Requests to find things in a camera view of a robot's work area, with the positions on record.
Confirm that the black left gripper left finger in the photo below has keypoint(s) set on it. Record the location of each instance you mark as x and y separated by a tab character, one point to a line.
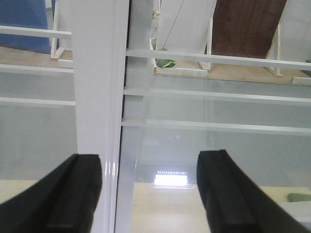
64	201

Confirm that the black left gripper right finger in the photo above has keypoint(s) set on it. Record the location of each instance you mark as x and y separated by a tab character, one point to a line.
234	203

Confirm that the white framed sliding glass door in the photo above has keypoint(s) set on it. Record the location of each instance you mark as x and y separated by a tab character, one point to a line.
259	110

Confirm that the brown wooden door panel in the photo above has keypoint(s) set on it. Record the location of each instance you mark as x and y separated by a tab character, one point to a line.
245	28

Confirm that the light wooden base platform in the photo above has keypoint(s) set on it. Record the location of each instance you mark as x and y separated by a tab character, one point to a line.
160	210

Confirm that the green bag behind glass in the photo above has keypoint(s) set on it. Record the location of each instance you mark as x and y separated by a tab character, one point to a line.
165	63

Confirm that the blue panel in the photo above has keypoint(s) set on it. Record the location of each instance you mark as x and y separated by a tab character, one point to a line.
28	14

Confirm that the white wall panel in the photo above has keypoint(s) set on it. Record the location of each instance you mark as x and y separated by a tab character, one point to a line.
183	25

